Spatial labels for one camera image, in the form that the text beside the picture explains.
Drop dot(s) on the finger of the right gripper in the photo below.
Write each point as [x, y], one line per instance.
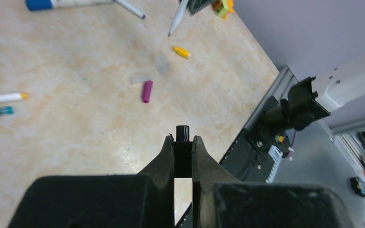
[195, 6]

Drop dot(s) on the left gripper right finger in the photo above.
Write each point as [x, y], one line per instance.
[219, 200]

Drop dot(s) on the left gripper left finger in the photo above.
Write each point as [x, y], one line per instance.
[143, 200]

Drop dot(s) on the thin marker dark blue cap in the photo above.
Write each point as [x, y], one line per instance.
[131, 8]

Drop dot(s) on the magenta marker cap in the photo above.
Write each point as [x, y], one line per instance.
[146, 91]

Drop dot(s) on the white marker blue cap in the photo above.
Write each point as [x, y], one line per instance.
[37, 5]

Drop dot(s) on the thin marker yellow cap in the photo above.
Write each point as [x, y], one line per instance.
[12, 97]

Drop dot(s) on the thin marker black cap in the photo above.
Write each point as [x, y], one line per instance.
[178, 16]

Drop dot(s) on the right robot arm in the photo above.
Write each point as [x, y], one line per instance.
[320, 38]

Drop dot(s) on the yellow orange block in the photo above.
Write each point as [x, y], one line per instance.
[222, 8]

